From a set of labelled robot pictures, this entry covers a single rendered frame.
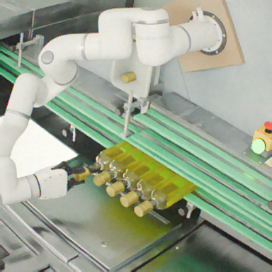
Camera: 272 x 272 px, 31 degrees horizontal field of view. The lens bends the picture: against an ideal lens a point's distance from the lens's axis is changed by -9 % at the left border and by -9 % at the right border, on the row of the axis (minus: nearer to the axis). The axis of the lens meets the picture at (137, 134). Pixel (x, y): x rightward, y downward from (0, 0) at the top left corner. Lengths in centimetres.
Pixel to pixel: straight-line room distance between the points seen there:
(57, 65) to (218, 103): 56
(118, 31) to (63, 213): 62
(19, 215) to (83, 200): 24
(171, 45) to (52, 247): 69
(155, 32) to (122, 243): 64
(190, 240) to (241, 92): 51
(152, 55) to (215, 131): 38
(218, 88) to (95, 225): 59
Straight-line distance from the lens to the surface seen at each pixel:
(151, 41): 137
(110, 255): 153
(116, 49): 141
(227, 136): 163
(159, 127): 163
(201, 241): 168
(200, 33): 152
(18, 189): 150
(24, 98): 149
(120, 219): 165
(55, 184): 155
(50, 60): 145
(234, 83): 164
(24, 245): 159
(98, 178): 157
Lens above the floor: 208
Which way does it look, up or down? 42 degrees down
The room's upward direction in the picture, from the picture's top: 116 degrees counter-clockwise
